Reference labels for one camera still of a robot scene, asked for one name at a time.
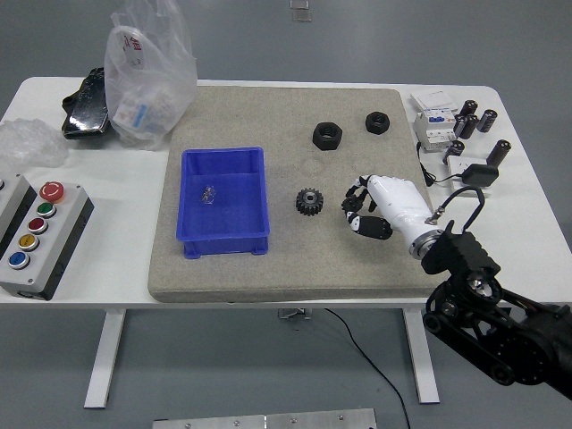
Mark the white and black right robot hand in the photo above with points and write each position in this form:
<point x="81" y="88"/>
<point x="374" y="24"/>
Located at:
<point x="402" y="201"/>

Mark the black gear with metal hub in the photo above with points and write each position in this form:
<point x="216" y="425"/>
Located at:
<point x="304" y="206"/>

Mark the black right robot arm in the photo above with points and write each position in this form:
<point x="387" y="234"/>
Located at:
<point x="465" y="254"/>

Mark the small black hex nut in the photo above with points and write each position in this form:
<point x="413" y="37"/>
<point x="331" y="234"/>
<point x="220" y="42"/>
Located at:
<point x="374" y="126"/>

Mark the large black hex nut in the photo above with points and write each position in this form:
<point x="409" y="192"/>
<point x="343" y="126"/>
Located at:
<point x="322" y="140"/>

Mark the blue plastic box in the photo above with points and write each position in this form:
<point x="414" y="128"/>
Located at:
<point x="223" y="210"/>

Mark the grey five-button control box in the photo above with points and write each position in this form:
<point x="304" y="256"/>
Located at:
<point x="58" y="241"/>

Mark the white power socket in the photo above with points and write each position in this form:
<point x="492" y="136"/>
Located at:
<point x="460" y="164"/>

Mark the black capacitor cylinder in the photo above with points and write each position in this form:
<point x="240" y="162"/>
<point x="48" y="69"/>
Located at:
<point x="459" y="124"/>
<point x="454" y="152"/>
<point x="470" y="127"/>
<point x="469" y="108"/>
<point x="498" y="153"/>
<point x="487" y="120"/>

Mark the white circuit breaker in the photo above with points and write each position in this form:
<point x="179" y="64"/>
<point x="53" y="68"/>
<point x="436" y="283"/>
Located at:
<point x="431" y="129"/>

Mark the black plug adapter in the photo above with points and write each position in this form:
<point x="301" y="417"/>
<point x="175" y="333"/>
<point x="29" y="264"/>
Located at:
<point x="480" y="175"/>

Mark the grey-brown mat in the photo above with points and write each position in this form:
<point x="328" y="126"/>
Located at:
<point x="290" y="259"/>

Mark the white table leg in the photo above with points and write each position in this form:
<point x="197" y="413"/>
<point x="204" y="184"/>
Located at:
<point x="418" y="357"/>
<point x="105" y="357"/>

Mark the small clear bag with screws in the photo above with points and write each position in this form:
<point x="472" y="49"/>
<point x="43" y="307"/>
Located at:
<point x="208" y="195"/>

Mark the floor outlet plate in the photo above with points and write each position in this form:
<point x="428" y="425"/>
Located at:
<point x="303" y="16"/>
<point x="299" y="4"/>

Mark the metal plate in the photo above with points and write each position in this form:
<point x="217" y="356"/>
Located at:
<point x="268" y="421"/>

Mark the clear plastic bag with boxes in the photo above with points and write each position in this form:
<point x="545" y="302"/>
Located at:
<point x="147" y="89"/>

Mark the black pouch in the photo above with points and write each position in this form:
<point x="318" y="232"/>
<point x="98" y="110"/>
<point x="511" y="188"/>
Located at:
<point x="87" y="111"/>

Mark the crumpled clear bubble wrap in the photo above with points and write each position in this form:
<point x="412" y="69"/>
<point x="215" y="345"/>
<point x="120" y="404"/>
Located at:
<point x="27" y="143"/>

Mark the metal under-table bracket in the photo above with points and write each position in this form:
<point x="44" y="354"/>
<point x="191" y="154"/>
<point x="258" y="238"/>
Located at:
<point x="292" y="313"/>

